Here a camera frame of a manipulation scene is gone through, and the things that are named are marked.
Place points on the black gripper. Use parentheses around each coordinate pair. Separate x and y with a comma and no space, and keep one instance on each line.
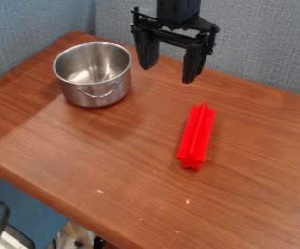
(176,25)

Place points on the stainless steel pot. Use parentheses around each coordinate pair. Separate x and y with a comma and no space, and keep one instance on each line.
(93,71)

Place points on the red plastic cross-shaped bar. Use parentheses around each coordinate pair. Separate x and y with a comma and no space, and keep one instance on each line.
(196,138)

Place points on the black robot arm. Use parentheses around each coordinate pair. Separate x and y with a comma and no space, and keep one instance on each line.
(177,26)

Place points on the wooden table leg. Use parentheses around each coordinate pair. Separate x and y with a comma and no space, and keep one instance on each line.
(74,237)

